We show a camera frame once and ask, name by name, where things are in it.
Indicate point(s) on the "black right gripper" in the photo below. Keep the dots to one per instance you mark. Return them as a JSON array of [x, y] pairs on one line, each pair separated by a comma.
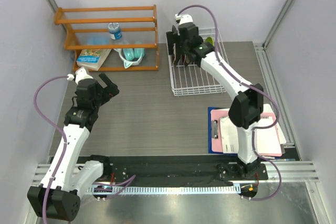
[[177, 38]]

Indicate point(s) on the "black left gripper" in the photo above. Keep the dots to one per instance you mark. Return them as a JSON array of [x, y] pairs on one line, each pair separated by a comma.
[[110, 91]]

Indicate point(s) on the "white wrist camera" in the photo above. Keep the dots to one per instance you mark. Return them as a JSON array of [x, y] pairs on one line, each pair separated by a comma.
[[81, 74], [183, 19]]

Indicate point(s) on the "white wire dish rack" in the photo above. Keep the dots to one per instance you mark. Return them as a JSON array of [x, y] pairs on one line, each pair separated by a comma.
[[191, 80]]

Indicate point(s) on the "paperback book with blue cover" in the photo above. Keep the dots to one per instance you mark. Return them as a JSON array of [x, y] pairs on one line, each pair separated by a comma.
[[92, 58]]

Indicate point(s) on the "large brown rimmed cream plate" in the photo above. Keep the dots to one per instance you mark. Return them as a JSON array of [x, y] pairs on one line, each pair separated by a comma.
[[181, 57]]

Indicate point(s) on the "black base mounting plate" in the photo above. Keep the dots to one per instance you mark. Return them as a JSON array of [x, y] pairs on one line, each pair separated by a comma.
[[178, 171]]

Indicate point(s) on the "blue clipboard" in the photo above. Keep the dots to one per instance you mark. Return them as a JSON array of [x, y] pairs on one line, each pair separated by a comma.
[[214, 135]]

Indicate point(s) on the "green plastic plate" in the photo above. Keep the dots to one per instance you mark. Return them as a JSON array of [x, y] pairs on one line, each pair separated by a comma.
[[210, 40]]

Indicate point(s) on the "orange wooden shelf rack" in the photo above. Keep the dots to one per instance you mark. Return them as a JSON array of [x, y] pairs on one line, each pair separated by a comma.
[[86, 28]]

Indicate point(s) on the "white printed manual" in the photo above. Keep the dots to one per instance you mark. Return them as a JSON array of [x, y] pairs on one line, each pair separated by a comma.
[[229, 136]]

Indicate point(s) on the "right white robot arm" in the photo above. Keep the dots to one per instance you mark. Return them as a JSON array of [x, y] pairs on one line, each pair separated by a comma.
[[247, 99]]

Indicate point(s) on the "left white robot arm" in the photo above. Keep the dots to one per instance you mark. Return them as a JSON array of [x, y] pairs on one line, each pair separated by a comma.
[[59, 193]]

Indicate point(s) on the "white teal cat-ear headphones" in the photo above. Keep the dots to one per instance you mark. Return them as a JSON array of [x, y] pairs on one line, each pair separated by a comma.
[[131, 56]]

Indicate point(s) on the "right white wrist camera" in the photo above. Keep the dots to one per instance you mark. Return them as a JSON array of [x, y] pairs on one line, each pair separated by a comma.
[[183, 19]]

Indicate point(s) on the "aluminium front rail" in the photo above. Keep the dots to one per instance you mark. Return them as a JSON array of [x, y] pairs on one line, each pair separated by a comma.
[[291, 171]]

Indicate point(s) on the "clear water bottle blue cap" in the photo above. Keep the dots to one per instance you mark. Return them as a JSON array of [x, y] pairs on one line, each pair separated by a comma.
[[116, 34]]

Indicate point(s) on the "small brown rimmed plate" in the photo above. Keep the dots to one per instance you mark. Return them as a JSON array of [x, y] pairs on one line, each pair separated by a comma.
[[189, 59]]

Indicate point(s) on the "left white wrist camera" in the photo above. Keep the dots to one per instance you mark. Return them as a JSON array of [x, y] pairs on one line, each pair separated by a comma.
[[81, 74]]

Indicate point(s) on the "white slotted cable duct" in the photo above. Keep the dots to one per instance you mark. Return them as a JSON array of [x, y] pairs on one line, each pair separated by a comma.
[[95, 190]]

